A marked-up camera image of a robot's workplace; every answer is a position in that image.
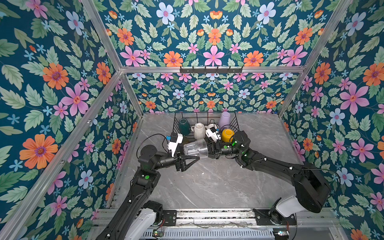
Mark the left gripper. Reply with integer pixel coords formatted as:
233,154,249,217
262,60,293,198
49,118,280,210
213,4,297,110
153,144,201,174

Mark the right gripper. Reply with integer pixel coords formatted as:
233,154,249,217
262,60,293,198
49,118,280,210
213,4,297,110
198,142,243,161

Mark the clear glass cup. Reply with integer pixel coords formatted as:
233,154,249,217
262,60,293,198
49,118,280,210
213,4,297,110
184,139,209,159

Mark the yellow mug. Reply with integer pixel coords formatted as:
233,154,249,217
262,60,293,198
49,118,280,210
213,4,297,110
222,129,235,143

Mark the white faceted mug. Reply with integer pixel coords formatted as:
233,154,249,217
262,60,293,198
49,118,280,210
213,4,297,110
191,123,206,140

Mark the lilac plastic cup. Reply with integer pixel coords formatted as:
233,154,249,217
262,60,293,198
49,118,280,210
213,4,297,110
219,112,231,130

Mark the dark green mug white inside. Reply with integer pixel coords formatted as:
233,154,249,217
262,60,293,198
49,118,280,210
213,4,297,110
179,118,191,136

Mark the white mug red inside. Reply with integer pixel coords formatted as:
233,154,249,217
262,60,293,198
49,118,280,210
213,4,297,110
207,123,219,131

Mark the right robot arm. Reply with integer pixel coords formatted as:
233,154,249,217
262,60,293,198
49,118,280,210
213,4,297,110
208,131,331,222

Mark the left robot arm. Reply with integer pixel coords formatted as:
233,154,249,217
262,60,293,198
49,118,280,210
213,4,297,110
96,145,201,240

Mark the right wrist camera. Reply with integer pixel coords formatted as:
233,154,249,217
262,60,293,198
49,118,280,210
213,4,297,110
206,127,221,143

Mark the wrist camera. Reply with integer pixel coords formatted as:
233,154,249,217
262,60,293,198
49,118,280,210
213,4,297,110
167,132,183,157
206,127,221,143

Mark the black wire dish rack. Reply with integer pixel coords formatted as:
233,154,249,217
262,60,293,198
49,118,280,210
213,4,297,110
172,112,240,143

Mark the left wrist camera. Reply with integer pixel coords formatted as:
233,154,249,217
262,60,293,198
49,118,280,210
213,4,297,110
167,132,183,157

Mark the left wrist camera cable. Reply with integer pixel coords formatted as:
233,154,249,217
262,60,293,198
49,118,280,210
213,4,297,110
136,133,169,160

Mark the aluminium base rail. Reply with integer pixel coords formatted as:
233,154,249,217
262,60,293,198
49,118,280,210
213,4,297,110
95,207,343,229

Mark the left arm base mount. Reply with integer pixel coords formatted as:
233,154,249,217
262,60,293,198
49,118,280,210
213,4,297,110
153,210,178,227

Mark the black hook rail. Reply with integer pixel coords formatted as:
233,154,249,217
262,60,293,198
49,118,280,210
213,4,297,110
179,66,243,75

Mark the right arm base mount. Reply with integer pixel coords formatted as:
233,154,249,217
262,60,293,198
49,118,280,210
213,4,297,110
252,208,297,226

